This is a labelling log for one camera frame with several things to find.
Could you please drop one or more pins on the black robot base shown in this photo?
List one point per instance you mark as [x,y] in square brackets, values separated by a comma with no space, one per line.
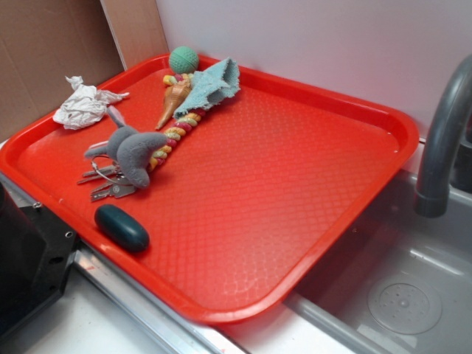
[37,250]

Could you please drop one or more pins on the crumpled white paper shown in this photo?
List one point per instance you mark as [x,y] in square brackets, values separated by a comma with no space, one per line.
[86,106]

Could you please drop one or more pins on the red plastic tray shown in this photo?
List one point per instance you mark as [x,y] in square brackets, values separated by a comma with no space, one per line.
[247,201]

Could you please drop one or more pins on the light blue cloth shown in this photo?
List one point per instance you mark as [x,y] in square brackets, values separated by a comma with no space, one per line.
[210,87]

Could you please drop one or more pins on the orange seashell toy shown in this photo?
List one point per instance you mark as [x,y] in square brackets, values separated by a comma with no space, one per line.
[174,96]

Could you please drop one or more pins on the grey plush shark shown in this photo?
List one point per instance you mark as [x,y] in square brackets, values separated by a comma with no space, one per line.
[130,149]

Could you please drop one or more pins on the dark teal oval case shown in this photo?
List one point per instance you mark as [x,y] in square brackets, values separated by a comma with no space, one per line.
[121,228]

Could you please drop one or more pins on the green rubber ball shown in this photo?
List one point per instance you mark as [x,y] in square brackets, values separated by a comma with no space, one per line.
[183,60]

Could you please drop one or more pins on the silver key bunch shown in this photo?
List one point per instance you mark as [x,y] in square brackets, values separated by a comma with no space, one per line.
[113,183]

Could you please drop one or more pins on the grey plastic sink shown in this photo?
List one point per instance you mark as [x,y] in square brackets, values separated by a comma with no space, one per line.
[395,282]

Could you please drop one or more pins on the grey toy faucet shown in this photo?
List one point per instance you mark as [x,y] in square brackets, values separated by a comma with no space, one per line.
[446,159]

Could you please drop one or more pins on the brown cardboard panel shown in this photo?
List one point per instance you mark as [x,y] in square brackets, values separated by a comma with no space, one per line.
[43,42]

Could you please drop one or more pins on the multicolour braided rope toy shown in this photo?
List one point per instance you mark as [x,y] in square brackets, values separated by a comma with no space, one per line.
[175,129]

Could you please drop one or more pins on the aluminium frame rail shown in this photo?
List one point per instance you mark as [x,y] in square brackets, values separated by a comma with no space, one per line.
[105,311]

